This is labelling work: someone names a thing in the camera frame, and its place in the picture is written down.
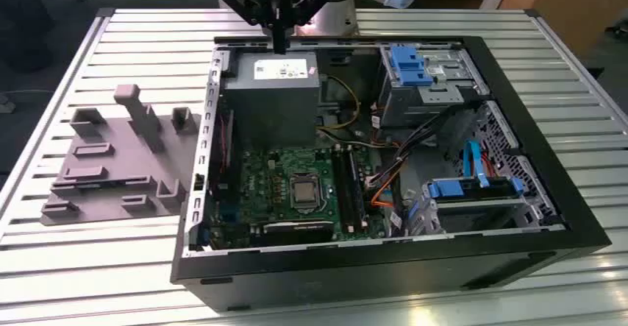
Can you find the black PC case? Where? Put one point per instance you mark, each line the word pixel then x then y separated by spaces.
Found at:
pixel 342 278

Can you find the black graphics card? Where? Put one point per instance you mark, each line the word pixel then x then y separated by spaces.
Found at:
pixel 294 232

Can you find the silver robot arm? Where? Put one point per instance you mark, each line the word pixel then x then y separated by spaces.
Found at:
pixel 333 20

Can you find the hard disk in blue carrier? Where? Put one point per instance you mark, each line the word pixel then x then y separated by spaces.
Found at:
pixel 448 189

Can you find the metal disk bay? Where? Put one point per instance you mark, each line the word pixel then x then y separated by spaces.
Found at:
pixel 480 204

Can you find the blue plastic drive bracket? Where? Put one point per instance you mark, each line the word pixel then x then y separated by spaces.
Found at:
pixel 409 64

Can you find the wooden cabinet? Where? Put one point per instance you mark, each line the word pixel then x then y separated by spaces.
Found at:
pixel 573 6

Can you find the green motherboard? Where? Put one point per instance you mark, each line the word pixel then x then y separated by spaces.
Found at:
pixel 260 164

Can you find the grey power supply unit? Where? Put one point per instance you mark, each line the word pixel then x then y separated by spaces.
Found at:
pixel 269 105

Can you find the metal drive cage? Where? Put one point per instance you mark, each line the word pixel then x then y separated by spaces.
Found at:
pixel 441 96

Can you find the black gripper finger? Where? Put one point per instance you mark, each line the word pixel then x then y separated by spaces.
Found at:
pixel 237 6
pixel 316 9

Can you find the grey parts rack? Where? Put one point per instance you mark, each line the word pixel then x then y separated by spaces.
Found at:
pixel 117 164

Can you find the black RAM slot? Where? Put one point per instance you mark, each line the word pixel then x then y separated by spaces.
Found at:
pixel 344 190

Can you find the silver CPU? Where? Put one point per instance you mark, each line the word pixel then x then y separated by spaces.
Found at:
pixel 305 191

